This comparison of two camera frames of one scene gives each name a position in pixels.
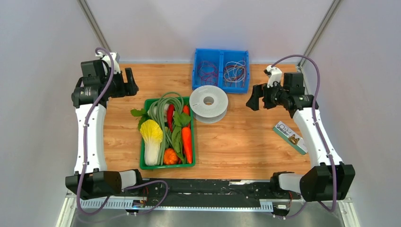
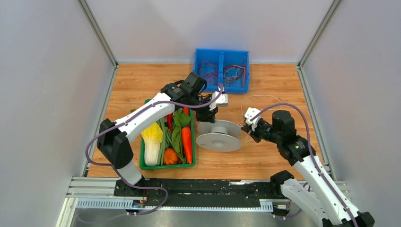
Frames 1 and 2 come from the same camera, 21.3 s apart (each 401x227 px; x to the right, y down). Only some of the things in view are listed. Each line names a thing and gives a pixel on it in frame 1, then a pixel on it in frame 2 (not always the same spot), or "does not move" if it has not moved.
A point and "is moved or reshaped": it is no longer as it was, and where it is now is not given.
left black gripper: x=126 y=89 to x=207 y=116
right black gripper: x=259 y=91 to x=248 y=129
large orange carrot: x=187 y=142 does not move
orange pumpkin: x=170 y=156 does not move
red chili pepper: x=170 y=115 does not move
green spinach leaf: x=181 y=120 does not move
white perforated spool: x=209 y=104 is moved or reshaped
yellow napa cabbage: x=152 y=134 does not move
